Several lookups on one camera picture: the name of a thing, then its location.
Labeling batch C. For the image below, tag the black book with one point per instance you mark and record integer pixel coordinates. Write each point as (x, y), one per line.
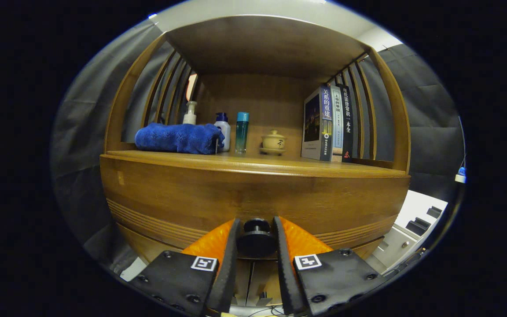
(347, 127)

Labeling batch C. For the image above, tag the wooden countertop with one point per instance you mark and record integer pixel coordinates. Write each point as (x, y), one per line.
(258, 163)

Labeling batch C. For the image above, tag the blue towel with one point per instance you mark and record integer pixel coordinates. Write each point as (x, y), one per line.
(174, 138)

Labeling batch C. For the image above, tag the white book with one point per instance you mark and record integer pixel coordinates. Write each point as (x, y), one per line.
(337, 123)

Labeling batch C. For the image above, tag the small blue object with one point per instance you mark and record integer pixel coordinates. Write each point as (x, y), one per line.
(461, 171)

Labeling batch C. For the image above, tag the white pump bottle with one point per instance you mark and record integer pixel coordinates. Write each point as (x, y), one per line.
(189, 118)

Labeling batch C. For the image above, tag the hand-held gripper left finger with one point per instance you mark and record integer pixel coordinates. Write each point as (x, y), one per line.
(229, 273)

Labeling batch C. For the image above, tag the wooden cabinet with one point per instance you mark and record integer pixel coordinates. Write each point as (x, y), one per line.
(262, 48)

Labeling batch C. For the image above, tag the beige lidded teacup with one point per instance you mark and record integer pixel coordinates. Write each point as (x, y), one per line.
(273, 141)

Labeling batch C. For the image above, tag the white bottle blue cap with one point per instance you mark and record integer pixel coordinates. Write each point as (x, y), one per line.
(225, 130)

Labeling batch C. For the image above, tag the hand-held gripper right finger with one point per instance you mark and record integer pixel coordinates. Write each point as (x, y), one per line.
(285, 273)

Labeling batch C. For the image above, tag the white desk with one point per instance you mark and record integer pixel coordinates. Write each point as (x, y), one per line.
(460, 179)

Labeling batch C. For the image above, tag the beige saucer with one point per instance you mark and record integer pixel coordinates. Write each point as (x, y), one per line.
(273, 151)

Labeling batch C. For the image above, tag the wooden drawer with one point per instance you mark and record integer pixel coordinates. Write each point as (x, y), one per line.
(236, 193)

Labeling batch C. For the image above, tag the dark blue book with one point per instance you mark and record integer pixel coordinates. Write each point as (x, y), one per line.
(326, 123)

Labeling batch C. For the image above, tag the teal bottle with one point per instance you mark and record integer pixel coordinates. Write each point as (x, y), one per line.
(242, 132)

